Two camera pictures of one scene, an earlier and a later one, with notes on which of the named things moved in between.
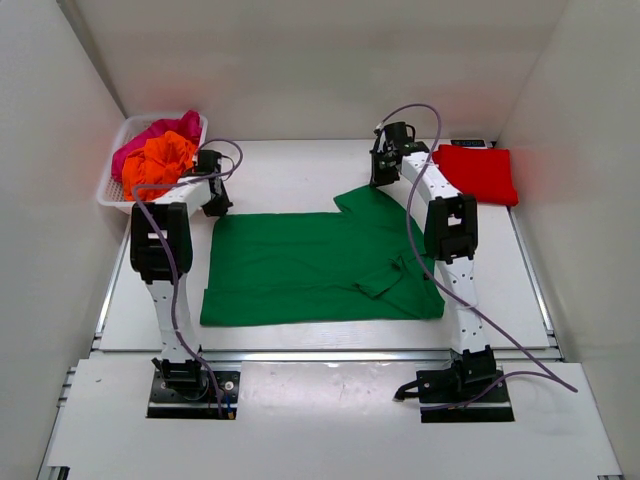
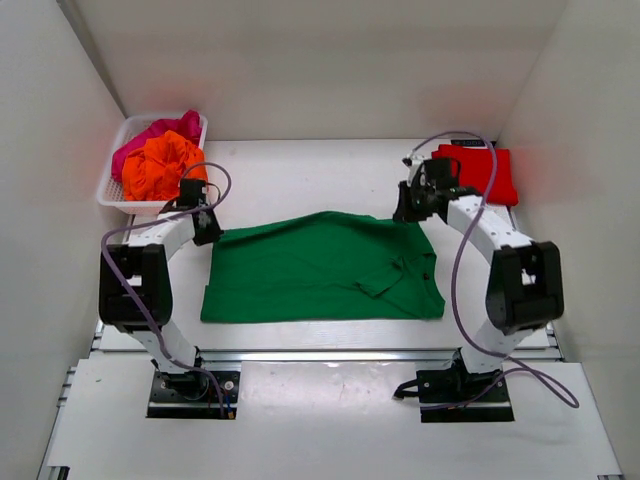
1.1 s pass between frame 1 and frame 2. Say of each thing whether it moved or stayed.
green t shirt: moved
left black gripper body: moved
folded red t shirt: stayed
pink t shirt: stayed
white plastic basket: stayed
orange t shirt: stayed
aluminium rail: stayed
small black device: stayed
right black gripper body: moved
